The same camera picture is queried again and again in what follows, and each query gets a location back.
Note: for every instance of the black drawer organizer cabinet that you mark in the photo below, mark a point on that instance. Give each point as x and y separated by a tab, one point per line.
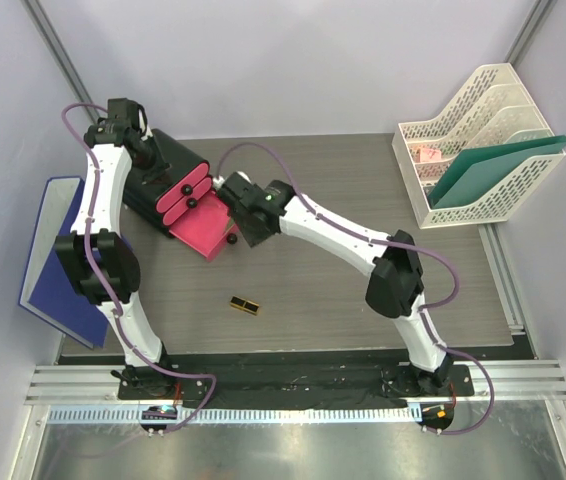
143	188

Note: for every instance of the blue binder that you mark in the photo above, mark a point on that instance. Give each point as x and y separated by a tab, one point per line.
46	291

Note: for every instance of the pink drawer front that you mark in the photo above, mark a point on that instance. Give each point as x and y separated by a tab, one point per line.
207	228

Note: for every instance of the green folder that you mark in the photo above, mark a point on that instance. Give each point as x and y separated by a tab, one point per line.
476	171

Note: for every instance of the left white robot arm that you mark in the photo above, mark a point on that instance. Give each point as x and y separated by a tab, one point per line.
98	263

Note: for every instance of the aluminium rail frame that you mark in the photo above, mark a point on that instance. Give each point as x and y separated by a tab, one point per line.
502	380

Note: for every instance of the pink paper note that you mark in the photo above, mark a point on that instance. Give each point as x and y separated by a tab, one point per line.
428	155

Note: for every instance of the slotted cable duct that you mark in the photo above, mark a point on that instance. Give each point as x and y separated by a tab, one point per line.
163	414

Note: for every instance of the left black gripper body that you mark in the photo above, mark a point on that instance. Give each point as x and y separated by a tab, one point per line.
147	164

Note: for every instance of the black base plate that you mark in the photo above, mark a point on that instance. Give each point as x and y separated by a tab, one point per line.
320	380

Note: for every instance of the white mesh file rack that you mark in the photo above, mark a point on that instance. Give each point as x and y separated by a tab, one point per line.
492	107

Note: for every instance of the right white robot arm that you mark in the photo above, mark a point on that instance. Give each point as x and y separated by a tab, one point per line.
391	263

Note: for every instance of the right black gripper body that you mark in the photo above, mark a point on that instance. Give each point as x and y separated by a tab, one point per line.
253	237

